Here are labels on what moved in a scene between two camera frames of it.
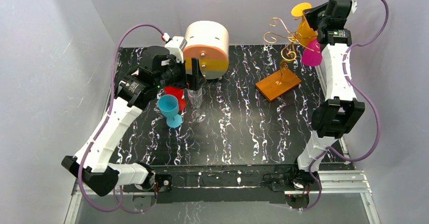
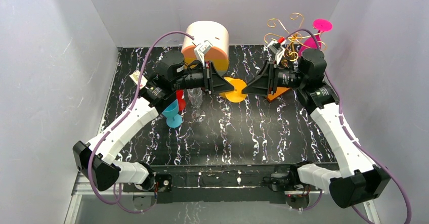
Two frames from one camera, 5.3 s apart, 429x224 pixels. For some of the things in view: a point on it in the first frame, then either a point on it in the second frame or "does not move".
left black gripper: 189,74 to 206,78
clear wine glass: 195,96 does not move
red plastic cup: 178,92 does not move
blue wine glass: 168,105 does not move
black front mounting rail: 217,184 does not move
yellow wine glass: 305,31 to 236,95
